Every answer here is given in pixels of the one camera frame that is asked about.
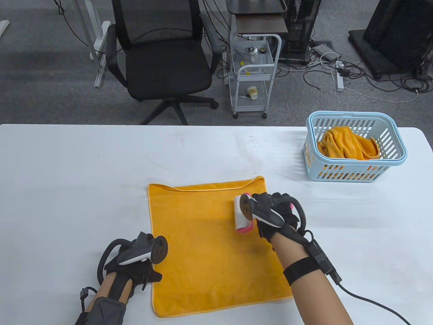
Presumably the person's left hand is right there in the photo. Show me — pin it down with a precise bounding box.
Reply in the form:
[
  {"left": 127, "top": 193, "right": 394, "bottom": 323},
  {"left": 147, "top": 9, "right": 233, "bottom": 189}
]
[{"left": 103, "top": 259, "right": 163, "bottom": 300}]

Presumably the person's right hand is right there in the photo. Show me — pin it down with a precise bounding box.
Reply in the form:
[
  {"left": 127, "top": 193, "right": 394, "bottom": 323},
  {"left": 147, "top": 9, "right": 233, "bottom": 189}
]
[{"left": 252, "top": 192, "right": 310, "bottom": 251}]

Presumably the pink lint roller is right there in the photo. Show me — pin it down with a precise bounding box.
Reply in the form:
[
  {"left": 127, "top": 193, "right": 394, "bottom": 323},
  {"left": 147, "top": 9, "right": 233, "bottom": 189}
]
[{"left": 234, "top": 194, "right": 294, "bottom": 235}]

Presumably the yellow square towel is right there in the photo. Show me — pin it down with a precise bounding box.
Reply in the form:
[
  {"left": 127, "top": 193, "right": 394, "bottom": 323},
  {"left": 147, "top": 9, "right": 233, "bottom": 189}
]
[
  {"left": 148, "top": 176, "right": 294, "bottom": 319},
  {"left": 317, "top": 126, "right": 381, "bottom": 160},
  {"left": 305, "top": 142, "right": 378, "bottom": 180}
]

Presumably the person's right forearm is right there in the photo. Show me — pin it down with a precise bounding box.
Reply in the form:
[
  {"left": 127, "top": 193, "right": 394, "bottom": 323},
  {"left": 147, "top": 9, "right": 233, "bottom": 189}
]
[{"left": 271, "top": 234, "right": 354, "bottom": 325}]

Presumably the person's left forearm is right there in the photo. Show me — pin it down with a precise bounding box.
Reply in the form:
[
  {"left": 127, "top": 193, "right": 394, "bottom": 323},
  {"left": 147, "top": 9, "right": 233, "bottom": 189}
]
[{"left": 76, "top": 273, "right": 134, "bottom": 325}]

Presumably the grey right hand controller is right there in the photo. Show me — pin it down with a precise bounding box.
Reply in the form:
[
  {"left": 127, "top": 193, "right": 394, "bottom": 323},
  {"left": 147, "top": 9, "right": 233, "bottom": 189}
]
[{"left": 239, "top": 193, "right": 307, "bottom": 234}]

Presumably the grey hand controller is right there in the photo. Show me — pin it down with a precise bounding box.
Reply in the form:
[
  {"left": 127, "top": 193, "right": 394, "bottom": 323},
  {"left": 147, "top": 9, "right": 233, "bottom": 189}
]
[
  {"left": 97, "top": 232, "right": 168, "bottom": 285},
  {"left": 239, "top": 193, "right": 307, "bottom": 234}
]

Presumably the grey left hand controller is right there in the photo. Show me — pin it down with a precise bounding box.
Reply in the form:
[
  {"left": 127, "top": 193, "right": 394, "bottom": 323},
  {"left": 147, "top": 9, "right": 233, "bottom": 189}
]
[{"left": 97, "top": 232, "right": 168, "bottom": 285}]

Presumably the light blue plastic basket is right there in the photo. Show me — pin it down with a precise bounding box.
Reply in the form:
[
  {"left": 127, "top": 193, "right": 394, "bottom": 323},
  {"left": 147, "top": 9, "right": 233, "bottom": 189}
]
[{"left": 303, "top": 111, "right": 408, "bottom": 182}]

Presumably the white rolling cart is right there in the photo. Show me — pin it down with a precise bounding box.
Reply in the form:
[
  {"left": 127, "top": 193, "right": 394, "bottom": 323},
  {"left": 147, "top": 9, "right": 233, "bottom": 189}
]
[{"left": 229, "top": 33, "right": 282, "bottom": 119}]

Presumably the black mesh office chair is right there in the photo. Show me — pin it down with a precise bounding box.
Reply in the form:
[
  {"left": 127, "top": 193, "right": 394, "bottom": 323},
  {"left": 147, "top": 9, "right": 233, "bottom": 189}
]
[{"left": 106, "top": 0, "right": 219, "bottom": 126}]

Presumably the black computer tower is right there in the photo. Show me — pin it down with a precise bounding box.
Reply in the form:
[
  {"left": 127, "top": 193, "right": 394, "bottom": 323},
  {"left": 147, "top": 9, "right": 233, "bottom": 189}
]
[{"left": 278, "top": 0, "right": 322, "bottom": 65}]

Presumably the dark side table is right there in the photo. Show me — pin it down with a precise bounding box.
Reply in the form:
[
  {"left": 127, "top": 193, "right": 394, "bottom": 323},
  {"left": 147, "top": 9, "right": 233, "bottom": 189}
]
[{"left": 226, "top": 0, "right": 289, "bottom": 35}]

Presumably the black monitor stand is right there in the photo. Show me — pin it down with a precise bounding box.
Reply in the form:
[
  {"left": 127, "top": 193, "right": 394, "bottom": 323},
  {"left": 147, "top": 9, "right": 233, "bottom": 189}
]
[{"left": 348, "top": 0, "right": 433, "bottom": 80}]

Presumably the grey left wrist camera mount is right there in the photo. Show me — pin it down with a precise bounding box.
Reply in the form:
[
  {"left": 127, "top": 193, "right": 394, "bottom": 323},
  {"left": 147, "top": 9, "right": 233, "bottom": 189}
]
[{"left": 75, "top": 287, "right": 126, "bottom": 325}]

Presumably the black right forearm strap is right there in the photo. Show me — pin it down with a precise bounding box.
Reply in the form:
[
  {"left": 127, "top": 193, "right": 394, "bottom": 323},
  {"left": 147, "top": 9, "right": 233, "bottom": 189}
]
[{"left": 282, "top": 257, "right": 321, "bottom": 286}]

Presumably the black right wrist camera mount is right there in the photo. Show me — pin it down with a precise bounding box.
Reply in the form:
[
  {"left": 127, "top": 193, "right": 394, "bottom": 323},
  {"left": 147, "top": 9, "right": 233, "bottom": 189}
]
[{"left": 304, "top": 239, "right": 342, "bottom": 285}]

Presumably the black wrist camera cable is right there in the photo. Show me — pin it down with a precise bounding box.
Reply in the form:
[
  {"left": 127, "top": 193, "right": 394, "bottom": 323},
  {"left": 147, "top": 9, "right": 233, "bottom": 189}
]
[{"left": 338, "top": 283, "right": 411, "bottom": 325}]

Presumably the tangle of black cables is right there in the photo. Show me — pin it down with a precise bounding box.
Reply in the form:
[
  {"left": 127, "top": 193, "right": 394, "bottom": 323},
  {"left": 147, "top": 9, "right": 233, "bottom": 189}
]
[{"left": 303, "top": 58, "right": 433, "bottom": 94}]

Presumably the white desk leg frame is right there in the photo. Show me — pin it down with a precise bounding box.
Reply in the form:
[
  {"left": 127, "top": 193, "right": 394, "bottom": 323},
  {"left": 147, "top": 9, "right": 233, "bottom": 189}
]
[{"left": 73, "top": 0, "right": 112, "bottom": 88}]

